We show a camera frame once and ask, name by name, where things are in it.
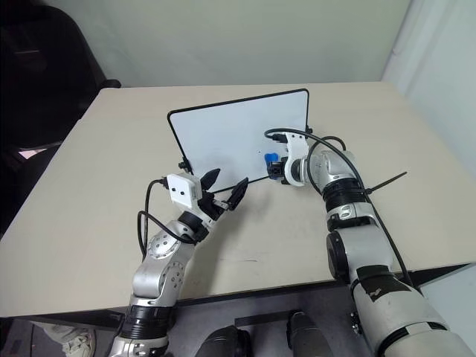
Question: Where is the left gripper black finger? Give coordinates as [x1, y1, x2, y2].
[226, 177, 250, 212]
[200, 167, 222, 194]

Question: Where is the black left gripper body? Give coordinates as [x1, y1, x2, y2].
[196, 191, 229, 221]

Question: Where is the blue whiteboard eraser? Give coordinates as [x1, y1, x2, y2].
[263, 151, 279, 181]

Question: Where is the black-framed whiteboard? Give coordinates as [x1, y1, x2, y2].
[167, 88, 312, 195]

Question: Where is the black zip tie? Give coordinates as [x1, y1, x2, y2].
[365, 171, 408, 195]

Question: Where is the dark rounded shape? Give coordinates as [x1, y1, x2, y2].
[286, 311, 332, 357]
[194, 324, 252, 357]

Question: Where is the white sneaker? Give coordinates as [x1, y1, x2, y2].
[47, 322, 98, 357]

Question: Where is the black office chair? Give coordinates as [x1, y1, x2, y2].
[0, 0, 123, 241]

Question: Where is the white box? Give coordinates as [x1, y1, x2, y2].
[416, 272, 476, 338]

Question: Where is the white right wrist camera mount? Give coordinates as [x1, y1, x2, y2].
[279, 132, 310, 187]

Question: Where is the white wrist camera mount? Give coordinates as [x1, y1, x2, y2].
[166, 173, 216, 228]
[279, 132, 310, 187]

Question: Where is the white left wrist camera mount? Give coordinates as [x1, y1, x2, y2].
[166, 173, 216, 228]

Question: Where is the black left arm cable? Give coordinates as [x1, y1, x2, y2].
[137, 177, 195, 262]

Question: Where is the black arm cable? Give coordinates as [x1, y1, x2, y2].
[263, 127, 414, 287]
[137, 177, 195, 262]

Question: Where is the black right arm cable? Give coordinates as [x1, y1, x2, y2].
[263, 127, 414, 287]

